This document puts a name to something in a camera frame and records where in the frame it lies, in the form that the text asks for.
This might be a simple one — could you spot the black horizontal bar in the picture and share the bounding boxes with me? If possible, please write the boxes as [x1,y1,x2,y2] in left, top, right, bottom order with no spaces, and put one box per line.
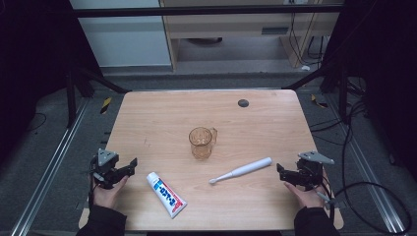
[70,4,346,19]

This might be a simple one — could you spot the thin black floor cable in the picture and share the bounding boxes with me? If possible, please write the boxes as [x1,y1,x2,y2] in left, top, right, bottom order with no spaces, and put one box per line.
[25,112,48,133]

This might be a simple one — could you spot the aluminium floor rail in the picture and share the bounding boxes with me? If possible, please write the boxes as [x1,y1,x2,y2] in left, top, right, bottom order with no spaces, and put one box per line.
[327,93,408,236]
[9,97,90,236]

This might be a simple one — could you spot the hand-held gripper cable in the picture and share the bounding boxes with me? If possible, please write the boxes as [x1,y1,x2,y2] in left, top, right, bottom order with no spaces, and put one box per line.
[315,176,337,224]
[88,156,100,208]

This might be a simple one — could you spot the white toothpaste tube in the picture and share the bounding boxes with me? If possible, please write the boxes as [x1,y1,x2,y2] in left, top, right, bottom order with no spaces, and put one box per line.
[146,171,189,220]

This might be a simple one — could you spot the black metal stand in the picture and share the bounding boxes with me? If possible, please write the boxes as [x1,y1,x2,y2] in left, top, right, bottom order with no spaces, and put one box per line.
[64,64,133,130]
[281,64,350,125]

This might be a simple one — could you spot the person's left hand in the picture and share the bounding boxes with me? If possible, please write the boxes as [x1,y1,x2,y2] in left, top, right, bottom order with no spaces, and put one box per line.
[92,174,130,209]

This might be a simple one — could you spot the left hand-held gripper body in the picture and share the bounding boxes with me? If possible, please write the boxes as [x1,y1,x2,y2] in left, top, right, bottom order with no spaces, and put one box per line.
[89,147,121,191]

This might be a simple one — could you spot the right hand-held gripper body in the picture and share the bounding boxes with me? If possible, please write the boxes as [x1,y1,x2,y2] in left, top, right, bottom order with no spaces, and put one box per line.
[294,149,335,192]

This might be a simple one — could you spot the left hand-held gripper cable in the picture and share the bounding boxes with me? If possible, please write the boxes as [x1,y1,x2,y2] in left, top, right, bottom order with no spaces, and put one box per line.
[88,156,100,208]

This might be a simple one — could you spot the white electric toothbrush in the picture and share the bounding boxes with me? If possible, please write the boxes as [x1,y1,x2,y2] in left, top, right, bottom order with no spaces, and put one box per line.
[208,156,273,186]

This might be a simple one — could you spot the white cabinet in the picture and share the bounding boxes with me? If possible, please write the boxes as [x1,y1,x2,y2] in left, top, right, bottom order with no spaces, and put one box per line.
[69,0,172,69]

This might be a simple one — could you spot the clear amber plastic cup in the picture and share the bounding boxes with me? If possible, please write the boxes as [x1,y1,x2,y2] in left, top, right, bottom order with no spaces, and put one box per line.
[188,126,218,161]

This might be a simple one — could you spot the black curtain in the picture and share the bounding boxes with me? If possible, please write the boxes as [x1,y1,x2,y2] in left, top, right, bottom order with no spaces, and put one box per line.
[319,0,417,183]
[0,0,103,165]

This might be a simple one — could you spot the hanging black cables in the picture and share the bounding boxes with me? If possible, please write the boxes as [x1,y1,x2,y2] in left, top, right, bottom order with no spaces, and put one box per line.
[287,12,329,67]

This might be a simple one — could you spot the yellow black striped tape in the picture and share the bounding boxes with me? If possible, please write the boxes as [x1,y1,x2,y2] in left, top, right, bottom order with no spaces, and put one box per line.
[99,95,113,115]
[310,93,329,109]

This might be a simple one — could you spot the black floor cable loop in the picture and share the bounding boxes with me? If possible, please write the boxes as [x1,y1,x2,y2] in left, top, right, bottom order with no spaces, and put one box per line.
[333,99,413,236]

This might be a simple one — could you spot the light wooden desk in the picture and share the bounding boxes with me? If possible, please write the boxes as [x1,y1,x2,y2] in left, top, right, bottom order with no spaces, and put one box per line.
[158,0,346,72]

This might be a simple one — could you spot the right hand-held gripper cable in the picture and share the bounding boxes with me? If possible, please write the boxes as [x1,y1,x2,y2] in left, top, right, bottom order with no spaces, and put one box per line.
[315,176,337,224]

